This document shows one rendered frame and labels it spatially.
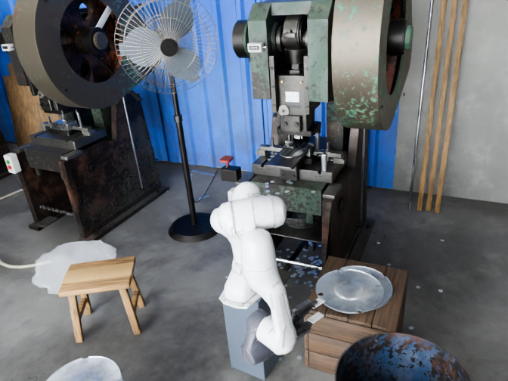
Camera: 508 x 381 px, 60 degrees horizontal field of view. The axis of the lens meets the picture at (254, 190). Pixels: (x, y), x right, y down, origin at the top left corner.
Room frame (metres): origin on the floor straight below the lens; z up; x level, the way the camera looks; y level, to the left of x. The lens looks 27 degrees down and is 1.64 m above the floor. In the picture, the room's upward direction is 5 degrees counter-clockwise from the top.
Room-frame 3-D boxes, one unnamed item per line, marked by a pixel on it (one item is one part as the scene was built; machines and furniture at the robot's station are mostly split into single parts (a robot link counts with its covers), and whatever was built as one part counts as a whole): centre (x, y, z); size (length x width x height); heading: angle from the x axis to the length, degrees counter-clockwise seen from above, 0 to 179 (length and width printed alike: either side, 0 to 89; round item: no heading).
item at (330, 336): (1.52, -0.43, 0.18); 0.40 x 0.38 x 0.35; 154
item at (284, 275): (2.10, -0.21, 0.14); 0.59 x 0.10 x 0.05; 153
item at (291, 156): (2.07, -0.19, 0.72); 0.25 x 0.14 x 0.14; 153
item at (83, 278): (1.82, 0.82, 0.16); 0.34 x 0.24 x 0.34; 95
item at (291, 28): (2.22, -0.27, 1.27); 0.21 x 0.12 x 0.34; 153
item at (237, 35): (2.35, -0.05, 1.31); 0.22 x 0.12 x 0.22; 153
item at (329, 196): (2.22, -0.57, 0.45); 0.92 x 0.12 x 0.90; 153
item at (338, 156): (2.14, -0.42, 0.76); 0.17 x 0.06 x 0.10; 63
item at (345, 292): (1.49, -0.38, 0.37); 0.29 x 0.29 x 0.01
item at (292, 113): (2.18, -0.25, 1.04); 0.17 x 0.15 x 0.30; 153
